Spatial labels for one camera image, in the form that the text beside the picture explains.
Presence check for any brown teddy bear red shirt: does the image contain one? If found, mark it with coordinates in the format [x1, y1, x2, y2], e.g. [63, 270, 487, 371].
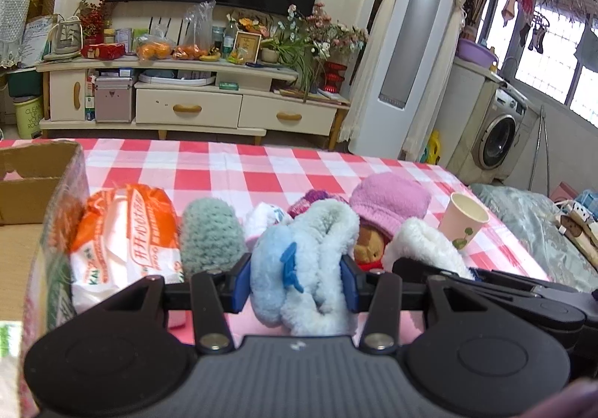
[354, 226, 389, 271]

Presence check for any white fluffy slipper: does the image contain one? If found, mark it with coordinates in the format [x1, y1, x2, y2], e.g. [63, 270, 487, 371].
[381, 218, 474, 281]

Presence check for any light blue fluffy slipper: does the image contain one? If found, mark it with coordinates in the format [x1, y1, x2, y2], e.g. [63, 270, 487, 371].
[250, 198, 360, 337]

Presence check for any pink knit hat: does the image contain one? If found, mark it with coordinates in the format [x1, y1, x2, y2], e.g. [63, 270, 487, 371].
[349, 172, 431, 240]

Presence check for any grey-green crocheted item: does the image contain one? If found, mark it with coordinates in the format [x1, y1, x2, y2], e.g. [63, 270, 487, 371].
[179, 198, 247, 281]

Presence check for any floral white cloth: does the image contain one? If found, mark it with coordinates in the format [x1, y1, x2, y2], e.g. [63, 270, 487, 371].
[242, 202, 293, 252]

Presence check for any orange white snack bag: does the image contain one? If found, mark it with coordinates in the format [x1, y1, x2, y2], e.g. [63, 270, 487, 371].
[70, 184, 185, 314]

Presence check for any white paper cup green print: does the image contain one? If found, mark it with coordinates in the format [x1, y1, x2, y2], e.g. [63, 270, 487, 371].
[438, 192, 490, 250]

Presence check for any purple knit sock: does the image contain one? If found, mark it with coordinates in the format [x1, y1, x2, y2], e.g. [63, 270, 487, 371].
[287, 189, 348, 219]

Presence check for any red white checkered tablecloth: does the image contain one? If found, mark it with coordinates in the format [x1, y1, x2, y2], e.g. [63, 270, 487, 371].
[0, 137, 552, 349]

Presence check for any front-load washing machine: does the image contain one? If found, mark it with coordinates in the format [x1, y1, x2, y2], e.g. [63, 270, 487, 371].
[435, 58, 540, 184]

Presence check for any cream TV cabinet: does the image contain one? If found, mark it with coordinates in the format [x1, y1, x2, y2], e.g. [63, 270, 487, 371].
[36, 57, 349, 150]

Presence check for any cardboard box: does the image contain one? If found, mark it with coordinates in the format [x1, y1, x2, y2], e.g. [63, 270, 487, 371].
[1, 140, 89, 417]

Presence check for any grey storage box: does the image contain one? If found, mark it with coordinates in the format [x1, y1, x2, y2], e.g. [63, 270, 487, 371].
[94, 76, 135, 123]

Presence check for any white standing air conditioner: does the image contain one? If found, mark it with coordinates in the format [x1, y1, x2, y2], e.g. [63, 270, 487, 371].
[339, 0, 465, 161]

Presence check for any red lantern ornament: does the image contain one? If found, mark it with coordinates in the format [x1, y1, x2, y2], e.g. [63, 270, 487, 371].
[321, 61, 346, 93]

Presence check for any framed picture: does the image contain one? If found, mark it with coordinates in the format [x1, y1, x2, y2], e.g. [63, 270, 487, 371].
[234, 31, 262, 63]

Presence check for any bag of oranges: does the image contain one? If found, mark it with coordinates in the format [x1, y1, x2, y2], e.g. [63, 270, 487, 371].
[136, 41, 173, 61]

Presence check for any potted plant with flowers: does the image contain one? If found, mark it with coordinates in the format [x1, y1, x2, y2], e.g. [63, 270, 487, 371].
[262, 3, 368, 95]

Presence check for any purple plastic basin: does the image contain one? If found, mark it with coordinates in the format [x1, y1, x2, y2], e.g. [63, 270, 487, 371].
[456, 38, 498, 69]

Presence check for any green waste bin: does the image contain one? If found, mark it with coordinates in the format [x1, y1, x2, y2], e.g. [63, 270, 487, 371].
[13, 96, 44, 140]

